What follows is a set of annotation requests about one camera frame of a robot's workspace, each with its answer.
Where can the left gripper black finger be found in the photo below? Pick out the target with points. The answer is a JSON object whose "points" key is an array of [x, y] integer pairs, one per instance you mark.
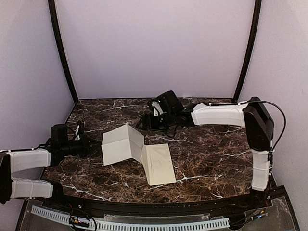
{"points": [[97, 151], [96, 143]]}

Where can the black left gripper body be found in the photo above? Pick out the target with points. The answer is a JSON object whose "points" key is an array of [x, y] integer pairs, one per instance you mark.
{"points": [[83, 149]]}

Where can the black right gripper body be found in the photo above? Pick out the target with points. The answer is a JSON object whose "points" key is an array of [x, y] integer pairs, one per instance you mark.
{"points": [[160, 124]]}

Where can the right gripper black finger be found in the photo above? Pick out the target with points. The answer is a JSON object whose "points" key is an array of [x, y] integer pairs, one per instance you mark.
{"points": [[140, 125], [143, 120]]}

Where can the spare white paper sheet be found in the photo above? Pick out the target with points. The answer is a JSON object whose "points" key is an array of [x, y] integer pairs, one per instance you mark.
{"points": [[121, 144]]}

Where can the cream paper envelope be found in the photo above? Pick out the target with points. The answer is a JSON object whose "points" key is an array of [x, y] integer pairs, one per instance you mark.
{"points": [[157, 164]]}

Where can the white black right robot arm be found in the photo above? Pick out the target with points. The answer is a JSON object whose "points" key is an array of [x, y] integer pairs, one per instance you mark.
{"points": [[167, 111]]}

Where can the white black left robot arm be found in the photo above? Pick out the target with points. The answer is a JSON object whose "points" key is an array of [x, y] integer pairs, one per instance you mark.
{"points": [[50, 154]]}

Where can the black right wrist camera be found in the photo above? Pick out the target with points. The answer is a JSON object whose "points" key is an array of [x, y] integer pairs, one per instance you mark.
{"points": [[155, 107]]}

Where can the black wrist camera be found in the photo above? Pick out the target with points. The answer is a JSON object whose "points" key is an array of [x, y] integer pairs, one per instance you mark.
{"points": [[155, 107], [79, 131]]}

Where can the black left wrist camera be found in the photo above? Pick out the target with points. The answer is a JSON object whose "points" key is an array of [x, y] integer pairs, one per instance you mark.
{"points": [[79, 131]]}

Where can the black front table rail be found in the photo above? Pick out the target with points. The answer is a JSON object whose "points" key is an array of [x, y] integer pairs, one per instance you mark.
{"points": [[227, 206]]}

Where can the white slotted cable duct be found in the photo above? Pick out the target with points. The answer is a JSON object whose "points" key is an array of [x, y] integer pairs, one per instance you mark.
{"points": [[132, 223]]}

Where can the black left corner frame post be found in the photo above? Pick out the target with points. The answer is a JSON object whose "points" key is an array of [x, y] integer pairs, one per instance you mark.
{"points": [[61, 51]]}

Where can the black corner frame post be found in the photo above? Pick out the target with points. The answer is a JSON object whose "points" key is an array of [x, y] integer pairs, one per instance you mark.
{"points": [[61, 51], [249, 50]]}

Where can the black right corner frame post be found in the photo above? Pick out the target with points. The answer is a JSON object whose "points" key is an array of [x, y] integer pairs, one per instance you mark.
{"points": [[249, 50]]}

